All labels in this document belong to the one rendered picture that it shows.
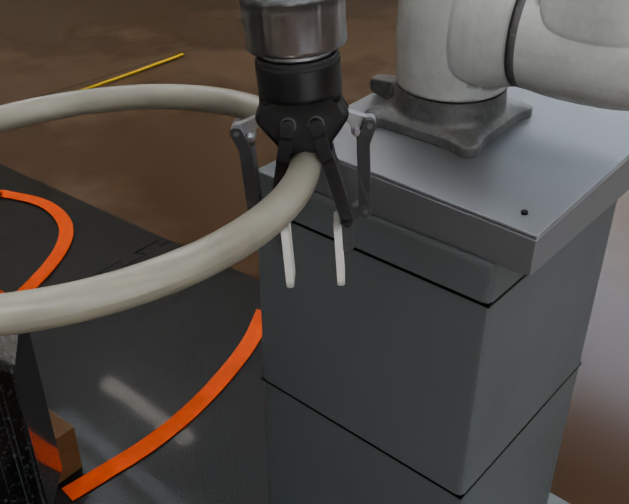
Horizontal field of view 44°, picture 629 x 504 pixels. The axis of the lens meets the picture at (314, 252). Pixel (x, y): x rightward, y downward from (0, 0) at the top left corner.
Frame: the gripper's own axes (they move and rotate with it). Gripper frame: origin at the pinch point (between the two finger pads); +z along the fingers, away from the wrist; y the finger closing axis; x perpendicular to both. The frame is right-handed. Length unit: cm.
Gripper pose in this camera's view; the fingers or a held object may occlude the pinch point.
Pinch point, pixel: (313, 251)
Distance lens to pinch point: 77.9
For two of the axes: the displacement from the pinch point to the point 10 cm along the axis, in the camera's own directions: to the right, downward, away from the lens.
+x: -0.3, 5.0, -8.6
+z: 0.7, 8.6, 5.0
